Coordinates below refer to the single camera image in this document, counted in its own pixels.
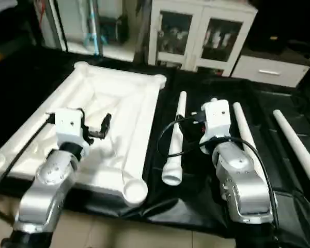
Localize light blue plastic stand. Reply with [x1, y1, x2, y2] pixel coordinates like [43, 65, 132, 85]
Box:
[83, 0, 110, 57]

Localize white plastic table top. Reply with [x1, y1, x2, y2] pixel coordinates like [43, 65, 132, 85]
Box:
[0, 61, 167, 208]

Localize white drawer unit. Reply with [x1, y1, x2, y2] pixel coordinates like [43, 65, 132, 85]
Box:
[231, 55, 310, 88]

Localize white glass-door cabinet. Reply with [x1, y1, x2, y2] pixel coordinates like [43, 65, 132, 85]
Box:
[147, 0, 258, 76]

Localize black mat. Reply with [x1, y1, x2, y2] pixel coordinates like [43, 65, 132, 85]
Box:
[0, 48, 310, 248]

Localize black box with orange label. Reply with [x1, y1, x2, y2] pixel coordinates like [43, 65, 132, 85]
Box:
[247, 0, 303, 52]

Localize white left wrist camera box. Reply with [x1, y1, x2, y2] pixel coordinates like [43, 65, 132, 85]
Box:
[45, 107, 90, 159]

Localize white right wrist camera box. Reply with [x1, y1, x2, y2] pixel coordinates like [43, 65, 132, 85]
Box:
[199, 98, 233, 153]

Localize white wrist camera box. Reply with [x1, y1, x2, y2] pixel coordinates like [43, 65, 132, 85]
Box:
[199, 98, 233, 153]
[45, 107, 90, 159]

